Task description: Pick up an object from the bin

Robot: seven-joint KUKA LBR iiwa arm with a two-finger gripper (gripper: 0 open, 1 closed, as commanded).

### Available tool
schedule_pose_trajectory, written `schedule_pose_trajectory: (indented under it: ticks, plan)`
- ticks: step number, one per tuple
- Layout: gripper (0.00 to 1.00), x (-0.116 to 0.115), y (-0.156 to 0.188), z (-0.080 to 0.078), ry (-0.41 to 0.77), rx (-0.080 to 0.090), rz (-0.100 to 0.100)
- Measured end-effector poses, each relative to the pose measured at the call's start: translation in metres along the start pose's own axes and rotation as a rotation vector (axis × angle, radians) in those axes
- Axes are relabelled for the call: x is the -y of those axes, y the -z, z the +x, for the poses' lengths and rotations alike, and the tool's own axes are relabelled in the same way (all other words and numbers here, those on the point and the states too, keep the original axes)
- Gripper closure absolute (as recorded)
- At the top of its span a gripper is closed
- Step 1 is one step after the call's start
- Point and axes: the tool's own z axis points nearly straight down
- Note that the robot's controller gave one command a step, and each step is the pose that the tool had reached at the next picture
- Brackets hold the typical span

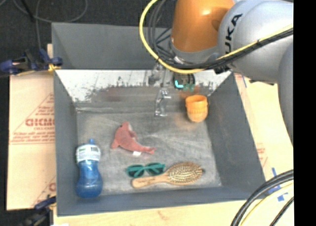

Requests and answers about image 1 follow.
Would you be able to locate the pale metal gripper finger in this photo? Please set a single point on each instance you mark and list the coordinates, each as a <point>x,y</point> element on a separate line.
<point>165,106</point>
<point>157,107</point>

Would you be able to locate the grey metal bin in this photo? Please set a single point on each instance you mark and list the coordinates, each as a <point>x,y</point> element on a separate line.
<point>172,136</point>

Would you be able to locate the orange plastic cup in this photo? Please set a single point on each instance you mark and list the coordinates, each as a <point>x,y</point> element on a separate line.
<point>196,107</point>

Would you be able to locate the red plush toy shark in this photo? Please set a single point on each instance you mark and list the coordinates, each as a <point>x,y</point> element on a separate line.
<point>127,139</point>

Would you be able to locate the green sunglasses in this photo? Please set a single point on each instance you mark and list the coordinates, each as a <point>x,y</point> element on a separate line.
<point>134,170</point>

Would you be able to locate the wooden hairbrush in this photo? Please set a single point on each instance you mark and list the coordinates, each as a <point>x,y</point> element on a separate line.
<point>182,173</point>

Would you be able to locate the blue plastic bottle white label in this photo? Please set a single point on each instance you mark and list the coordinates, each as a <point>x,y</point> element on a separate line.
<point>89,178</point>

